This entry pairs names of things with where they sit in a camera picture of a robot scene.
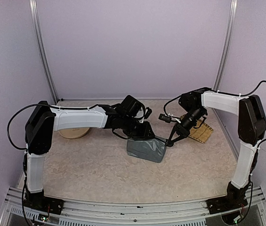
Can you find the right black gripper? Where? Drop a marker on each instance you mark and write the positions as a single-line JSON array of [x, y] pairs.
[[181, 130]]

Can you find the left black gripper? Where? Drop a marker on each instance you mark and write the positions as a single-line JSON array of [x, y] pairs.
[[144, 135]]

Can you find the grey zip pouch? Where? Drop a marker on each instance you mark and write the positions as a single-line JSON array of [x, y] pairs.
[[150, 150]]

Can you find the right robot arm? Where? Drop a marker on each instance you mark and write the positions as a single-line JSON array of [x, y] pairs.
[[251, 124]]

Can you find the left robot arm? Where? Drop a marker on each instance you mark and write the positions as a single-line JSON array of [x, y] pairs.
[[130, 116]]

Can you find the woven bamboo tray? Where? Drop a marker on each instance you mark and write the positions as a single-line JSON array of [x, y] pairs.
[[202, 132]]

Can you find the beige round plate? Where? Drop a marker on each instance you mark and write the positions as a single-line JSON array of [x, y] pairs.
[[73, 133]]

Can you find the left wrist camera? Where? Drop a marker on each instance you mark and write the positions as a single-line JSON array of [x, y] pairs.
[[145, 114]]

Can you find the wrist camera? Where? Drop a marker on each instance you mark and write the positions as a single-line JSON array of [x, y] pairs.
[[145, 114], [169, 118]]

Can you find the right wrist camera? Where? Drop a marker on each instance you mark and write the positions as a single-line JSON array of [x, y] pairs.
[[169, 118]]

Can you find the aluminium front rail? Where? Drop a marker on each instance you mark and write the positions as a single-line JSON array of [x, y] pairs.
[[83, 213]]

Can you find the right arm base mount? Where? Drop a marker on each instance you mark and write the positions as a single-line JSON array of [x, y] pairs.
[[235, 198]]

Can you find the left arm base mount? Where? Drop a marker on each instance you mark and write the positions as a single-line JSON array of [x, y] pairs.
[[38, 201]]

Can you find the right aluminium frame post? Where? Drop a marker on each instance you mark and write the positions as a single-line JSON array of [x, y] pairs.
[[227, 42]]

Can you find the aluminium frame post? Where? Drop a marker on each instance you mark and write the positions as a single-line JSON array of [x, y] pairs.
[[227, 42], [41, 47]]

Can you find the left aluminium frame post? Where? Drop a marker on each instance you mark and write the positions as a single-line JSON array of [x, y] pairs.
[[41, 47]]

